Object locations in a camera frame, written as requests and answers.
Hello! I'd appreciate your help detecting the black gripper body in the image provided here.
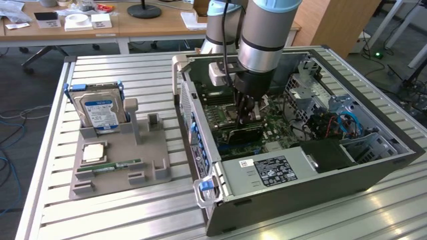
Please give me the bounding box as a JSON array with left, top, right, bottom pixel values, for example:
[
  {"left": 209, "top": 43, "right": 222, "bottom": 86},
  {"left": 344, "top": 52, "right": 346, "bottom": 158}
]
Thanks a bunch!
[{"left": 232, "top": 67, "right": 276, "bottom": 101}]

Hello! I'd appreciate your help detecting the graphics card with metal bracket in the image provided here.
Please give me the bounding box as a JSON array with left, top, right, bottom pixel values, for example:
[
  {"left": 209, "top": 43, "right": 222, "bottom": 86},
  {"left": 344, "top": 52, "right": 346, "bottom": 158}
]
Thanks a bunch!
[{"left": 217, "top": 124, "right": 266, "bottom": 146}]

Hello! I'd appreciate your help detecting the CPU socket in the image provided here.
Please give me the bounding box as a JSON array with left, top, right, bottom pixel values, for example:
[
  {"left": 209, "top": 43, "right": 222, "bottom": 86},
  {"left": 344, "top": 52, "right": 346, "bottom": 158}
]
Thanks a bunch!
[{"left": 222, "top": 103, "right": 241, "bottom": 121}]

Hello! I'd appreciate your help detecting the green motherboard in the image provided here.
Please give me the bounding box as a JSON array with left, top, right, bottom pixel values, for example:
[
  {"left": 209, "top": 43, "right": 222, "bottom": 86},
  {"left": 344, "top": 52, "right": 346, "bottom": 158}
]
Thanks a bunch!
[{"left": 202, "top": 92, "right": 301, "bottom": 161}]

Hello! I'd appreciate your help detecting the silver metal drive cage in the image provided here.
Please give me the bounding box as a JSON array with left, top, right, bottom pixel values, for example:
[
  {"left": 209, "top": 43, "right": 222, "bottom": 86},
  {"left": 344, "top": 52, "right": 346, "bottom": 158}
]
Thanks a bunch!
[{"left": 284, "top": 56, "right": 336, "bottom": 126}]

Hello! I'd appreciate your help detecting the grey power supply unit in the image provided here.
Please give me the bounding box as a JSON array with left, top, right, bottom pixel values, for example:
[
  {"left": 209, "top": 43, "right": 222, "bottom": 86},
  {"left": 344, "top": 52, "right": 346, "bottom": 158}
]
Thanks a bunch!
[{"left": 218, "top": 147, "right": 321, "bottom": 198}]

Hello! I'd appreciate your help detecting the stack of white papers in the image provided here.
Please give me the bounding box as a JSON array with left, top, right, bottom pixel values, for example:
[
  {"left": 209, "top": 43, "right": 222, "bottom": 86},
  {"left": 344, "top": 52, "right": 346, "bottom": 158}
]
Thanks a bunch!
[{"left": 180, "top": 11, "right": 210, "bottom": 31}]

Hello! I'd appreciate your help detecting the brown cardboard box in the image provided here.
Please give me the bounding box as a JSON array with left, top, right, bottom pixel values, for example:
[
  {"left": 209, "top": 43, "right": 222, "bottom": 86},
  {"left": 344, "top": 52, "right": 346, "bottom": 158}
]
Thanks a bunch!
[{"left": 192, "top": 0, "right": 212, "bottom": 18}]

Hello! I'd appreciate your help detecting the wooden cabinet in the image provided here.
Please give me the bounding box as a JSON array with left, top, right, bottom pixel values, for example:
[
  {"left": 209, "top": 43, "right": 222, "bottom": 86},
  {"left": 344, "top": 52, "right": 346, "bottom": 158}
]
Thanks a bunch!
[{"left": 285, "top": 0, "right": 382, "bottom": 57}]

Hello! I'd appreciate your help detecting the small white box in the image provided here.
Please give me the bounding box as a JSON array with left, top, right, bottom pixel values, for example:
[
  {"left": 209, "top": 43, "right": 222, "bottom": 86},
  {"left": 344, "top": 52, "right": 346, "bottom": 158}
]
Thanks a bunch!
[{"left": 354, "top": 29, "right": 373, "bottom": 55}]

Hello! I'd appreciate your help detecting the open black PC case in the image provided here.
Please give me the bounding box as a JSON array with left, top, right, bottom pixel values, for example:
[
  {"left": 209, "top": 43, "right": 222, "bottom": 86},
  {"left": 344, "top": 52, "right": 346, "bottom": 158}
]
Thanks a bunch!
[{"left": 170, "top": 48, "right": 427, "bottom": 237}]

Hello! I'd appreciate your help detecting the wooden office desk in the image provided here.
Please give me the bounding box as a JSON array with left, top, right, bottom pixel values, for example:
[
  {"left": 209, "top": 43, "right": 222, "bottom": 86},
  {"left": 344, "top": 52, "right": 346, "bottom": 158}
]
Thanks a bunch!
[
  {"left": 117, "top": 0, "right": 301, "bottom": 55},
  {"left": 0, "top": 0, "right": 130, "bottom": 55}
]

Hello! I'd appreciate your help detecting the grey parts rack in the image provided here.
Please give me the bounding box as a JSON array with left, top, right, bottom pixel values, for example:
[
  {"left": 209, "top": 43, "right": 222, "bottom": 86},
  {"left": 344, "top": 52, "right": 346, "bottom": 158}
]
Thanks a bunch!
[{"left": 67, "top": 98, "right": 173, "bottom": 201}]

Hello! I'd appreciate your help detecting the black round lamp base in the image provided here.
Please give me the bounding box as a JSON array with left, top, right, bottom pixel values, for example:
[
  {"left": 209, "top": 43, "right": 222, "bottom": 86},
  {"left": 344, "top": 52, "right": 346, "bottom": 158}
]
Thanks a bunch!
[{"left": 125, "top": 0, "right": 164, "bottom": 20}]

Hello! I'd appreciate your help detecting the hard disk with blue rails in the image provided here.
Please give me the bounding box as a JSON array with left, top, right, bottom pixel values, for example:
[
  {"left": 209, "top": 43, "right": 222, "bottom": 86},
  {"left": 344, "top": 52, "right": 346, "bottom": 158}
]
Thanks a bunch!
[{"left": 61, "top": 80, "right": 126, "bottom": 136}]

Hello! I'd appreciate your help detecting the green RAM stick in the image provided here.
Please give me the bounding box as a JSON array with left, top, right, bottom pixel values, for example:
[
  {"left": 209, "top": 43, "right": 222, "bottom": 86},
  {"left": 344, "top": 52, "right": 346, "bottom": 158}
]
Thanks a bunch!
[{"left": 74, "top": 159, "right": 142, "bottom": 174}]

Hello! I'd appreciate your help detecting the silver CPU chip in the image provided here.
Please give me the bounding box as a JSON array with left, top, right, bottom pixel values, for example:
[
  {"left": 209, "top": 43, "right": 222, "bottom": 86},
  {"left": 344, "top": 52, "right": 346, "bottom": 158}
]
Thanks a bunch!
[{"left": 81, "top": 144, "right": 105, "bottom": 163}]

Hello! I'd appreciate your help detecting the white labelled box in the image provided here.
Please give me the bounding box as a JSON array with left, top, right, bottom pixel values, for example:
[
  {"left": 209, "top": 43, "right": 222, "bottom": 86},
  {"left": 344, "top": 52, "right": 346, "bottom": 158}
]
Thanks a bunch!
[{"left": 90, "top": 13, "right": 112, "bottom": 30}]

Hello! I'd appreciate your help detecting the white flat box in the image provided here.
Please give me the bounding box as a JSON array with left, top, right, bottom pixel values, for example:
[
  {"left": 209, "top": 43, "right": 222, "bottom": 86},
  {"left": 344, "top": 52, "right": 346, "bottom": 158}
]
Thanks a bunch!
[{"left": 62, "top": 13, "right": 93, "bottom": 32}]

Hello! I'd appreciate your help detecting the white tape roll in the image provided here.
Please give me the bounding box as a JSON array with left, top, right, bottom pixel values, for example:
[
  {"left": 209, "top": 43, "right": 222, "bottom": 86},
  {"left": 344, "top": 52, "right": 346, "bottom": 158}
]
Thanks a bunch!
[{"left": 65, "top": 14, "right": 88, "bottom": 26}]

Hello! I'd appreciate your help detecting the dark grey pouch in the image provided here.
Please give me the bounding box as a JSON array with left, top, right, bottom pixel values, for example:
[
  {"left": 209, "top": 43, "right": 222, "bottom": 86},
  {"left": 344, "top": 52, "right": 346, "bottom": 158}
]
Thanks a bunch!
[{"left": 76, "top": 0, "right": 97, "bottom": 13}]

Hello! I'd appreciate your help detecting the black chair base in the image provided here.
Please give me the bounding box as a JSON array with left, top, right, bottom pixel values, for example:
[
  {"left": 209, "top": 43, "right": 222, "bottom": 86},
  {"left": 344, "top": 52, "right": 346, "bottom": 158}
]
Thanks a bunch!
[{"left": 18, "top": 43, "right": 101, "bottom": 75}]

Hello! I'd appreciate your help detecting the white box with black top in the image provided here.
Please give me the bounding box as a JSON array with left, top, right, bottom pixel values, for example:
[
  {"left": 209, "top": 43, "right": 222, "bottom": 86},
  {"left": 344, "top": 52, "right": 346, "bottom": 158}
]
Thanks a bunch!
[{"left": 33, "top": 11, "right": 62, "bottom": 29}]

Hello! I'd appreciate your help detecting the white card with red print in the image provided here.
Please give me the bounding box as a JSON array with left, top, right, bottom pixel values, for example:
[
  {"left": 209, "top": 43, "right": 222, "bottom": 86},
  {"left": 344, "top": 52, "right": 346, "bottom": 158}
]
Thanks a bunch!
[{"left": 3, "top": 22, "right": 30, "bottom": 30}]

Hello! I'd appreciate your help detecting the clear plastic bag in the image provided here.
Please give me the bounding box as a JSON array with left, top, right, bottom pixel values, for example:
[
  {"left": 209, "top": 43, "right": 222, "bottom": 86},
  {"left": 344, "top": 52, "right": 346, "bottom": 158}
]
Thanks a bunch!
[{"left": 0, "top": 1, "right": 33, "bottom": 23}]

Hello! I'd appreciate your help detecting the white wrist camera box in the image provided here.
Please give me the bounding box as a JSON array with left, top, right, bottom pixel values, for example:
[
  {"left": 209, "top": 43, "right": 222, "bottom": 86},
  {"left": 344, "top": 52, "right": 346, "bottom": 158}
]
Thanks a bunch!
[{"left": 208, "top": 61, "right": 234, "bottom": 87}]

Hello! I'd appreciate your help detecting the black wire bundle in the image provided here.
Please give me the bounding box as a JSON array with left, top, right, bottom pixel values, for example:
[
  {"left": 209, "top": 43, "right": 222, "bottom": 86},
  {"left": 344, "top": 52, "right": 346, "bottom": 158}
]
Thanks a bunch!
[{"left": 304, "top": 114, "right": 330, "bottom": 140}]

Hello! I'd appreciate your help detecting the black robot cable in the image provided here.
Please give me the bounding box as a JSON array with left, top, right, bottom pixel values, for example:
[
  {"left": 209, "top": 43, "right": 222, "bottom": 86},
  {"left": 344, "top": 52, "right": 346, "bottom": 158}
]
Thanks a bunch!
[{"left": 220, "top": 0, "right": 241, "bottom": 85}]

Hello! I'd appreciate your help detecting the blue disk wire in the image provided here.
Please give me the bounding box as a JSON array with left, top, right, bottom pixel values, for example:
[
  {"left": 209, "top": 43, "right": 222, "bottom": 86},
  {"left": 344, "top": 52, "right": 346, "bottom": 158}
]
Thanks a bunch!
[{"left": 334, "top": 111, "right": 364, "bottom": 140}]

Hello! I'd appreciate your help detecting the silver disk bay bracket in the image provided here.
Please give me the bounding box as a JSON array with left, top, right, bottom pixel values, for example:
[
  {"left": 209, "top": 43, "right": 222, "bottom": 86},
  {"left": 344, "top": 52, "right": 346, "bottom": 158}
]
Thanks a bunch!
[{"left": 337, "top": 131, "right": 401, "bottom": 166}]

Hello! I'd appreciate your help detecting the white table frame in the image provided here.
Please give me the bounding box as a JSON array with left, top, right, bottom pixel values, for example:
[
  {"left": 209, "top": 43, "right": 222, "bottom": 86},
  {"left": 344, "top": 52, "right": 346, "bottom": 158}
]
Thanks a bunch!
[{"left": 364, "top": 0, "right": 427, "bottom": 68}]

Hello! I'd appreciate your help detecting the blue floor cable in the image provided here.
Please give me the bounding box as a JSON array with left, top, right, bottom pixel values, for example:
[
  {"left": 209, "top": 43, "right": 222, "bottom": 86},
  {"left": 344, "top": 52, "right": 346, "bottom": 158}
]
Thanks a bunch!
[{"left": 0, "top": 119, "right": 26, "bottom": 216}]

